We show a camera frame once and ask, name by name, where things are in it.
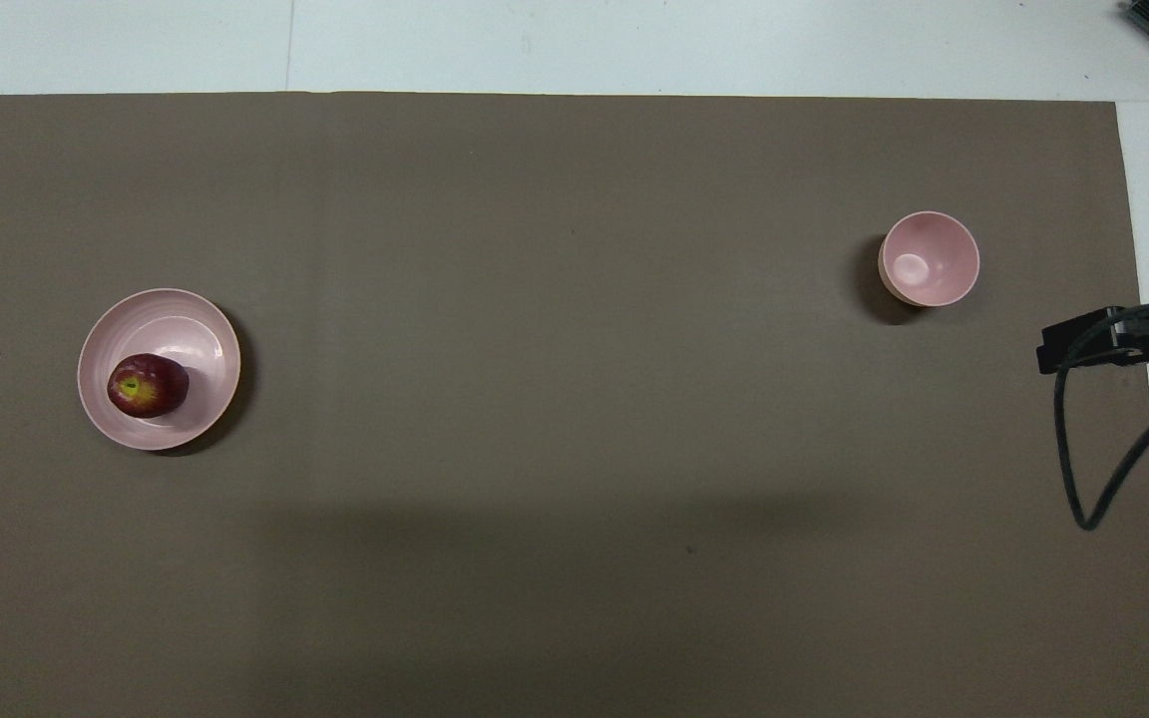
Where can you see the red apple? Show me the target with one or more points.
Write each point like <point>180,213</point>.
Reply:
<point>151,387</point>

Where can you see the pink bowl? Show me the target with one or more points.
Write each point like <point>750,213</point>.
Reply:
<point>939,254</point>

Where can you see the pink plate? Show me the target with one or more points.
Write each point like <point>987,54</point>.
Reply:
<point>186,339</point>

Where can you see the brown table mat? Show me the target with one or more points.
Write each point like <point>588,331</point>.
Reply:
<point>555,399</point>

